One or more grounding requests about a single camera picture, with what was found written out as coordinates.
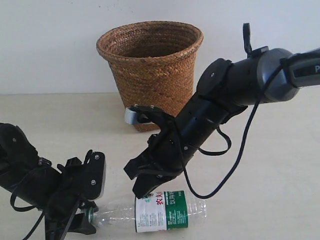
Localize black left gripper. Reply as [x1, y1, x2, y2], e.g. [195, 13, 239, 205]
[44, 159, 96, 240]

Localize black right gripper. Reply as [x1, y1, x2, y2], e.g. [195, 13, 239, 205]
[123, 117, 200, 199]

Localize clear plastic water bottle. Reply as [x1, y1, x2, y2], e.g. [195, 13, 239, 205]
[82, 190, 207, 233]

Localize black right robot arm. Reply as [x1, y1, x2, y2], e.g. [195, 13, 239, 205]
[124, 23, 320, 199]

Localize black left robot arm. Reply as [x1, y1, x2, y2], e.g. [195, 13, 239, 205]
[0, 123, 106, 240]

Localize brown woven wicker basket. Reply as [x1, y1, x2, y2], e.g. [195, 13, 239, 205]
[96, 21, 204, 133]

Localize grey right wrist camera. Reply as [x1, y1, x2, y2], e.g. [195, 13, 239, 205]
[124, 104, 163, 125]

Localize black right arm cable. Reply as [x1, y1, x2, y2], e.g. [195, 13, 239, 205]
[172, 57, 296, 200]

